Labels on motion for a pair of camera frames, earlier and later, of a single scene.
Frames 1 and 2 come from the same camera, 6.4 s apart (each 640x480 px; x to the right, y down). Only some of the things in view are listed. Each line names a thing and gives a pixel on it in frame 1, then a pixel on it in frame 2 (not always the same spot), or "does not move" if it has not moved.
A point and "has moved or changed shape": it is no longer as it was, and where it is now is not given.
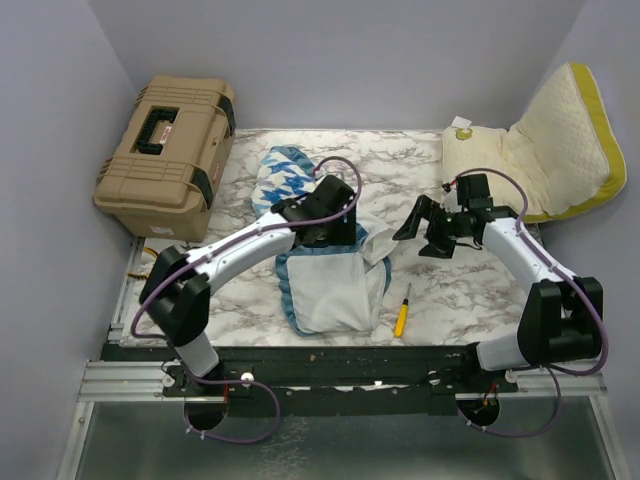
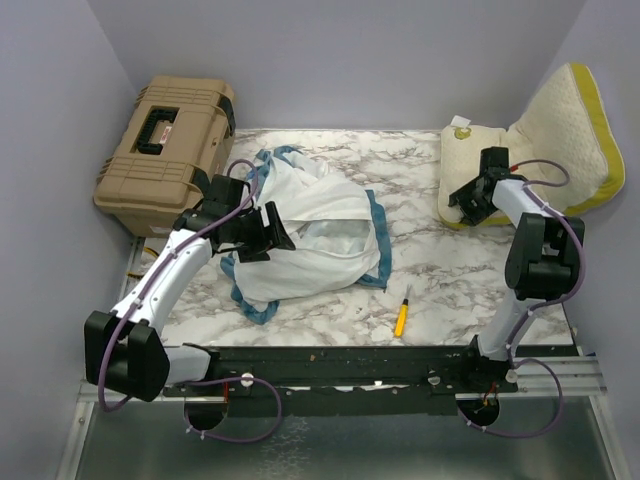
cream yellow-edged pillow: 560,158 does not move
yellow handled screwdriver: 403,316 does not move
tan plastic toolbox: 162,167 does not move
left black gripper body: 337,232 to 249,232
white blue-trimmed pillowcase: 336,277 has moved or changed shape
